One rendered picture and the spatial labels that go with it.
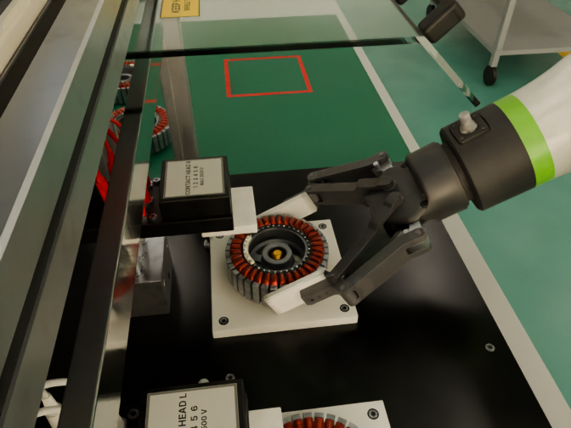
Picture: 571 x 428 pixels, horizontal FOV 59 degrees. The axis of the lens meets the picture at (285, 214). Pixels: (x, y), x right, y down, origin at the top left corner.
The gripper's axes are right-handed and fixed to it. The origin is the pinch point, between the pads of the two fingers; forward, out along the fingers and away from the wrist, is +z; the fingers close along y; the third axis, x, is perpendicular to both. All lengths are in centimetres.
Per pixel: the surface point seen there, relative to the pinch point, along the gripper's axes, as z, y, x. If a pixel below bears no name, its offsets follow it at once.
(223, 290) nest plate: 6.7, 2.3, -1.2
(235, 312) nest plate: 5.6, 5.3, -0.6
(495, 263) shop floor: -30, -63, 108
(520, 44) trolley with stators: -93, -183, 122
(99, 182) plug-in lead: 7.3, 2.0, -19.4
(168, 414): 2.5, 22.9, -14.8
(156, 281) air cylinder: 10.2, 3.7, -7.8
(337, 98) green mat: -11.4, -43.1, 12.4
